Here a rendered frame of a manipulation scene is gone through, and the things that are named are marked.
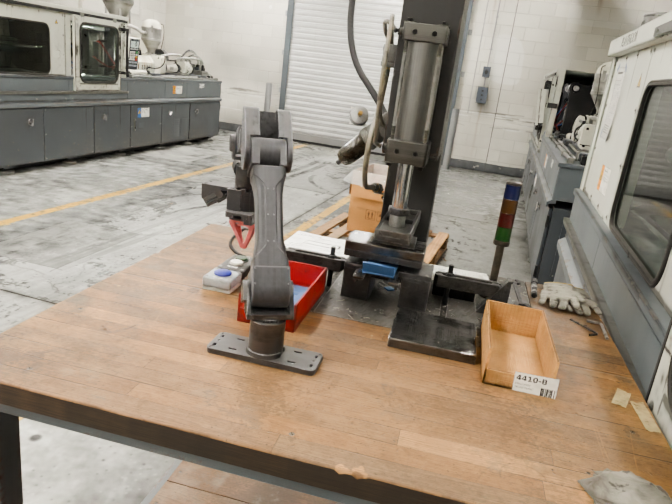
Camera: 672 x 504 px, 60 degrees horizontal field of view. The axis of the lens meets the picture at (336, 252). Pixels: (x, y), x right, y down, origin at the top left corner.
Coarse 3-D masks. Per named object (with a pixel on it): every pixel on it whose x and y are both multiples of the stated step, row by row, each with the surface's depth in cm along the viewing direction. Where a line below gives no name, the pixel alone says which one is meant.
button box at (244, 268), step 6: (246, 228) 180; (234, 234) 169; (234, 252) 155; (234, 258) 142; (222, 264) 138; (228, 264) 138; (246, 264) 140; (234, 270) 135; (240, 270) 135; (246, 270) 137; (246, 276) 138; (240, 282) 136
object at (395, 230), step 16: (400, 176) 128; (400, 192) 129; (400, 208) 130; (384, 224) 133; (400, 224) 131; (416, 224) 141; (352, 240) 132; (368, 240) 133; (384, 240) 129; (400, 240) 128; (416, 240) 135; (368, 256) 131; (384, 256) 131; (400, 256) 130; (416, 256) 129
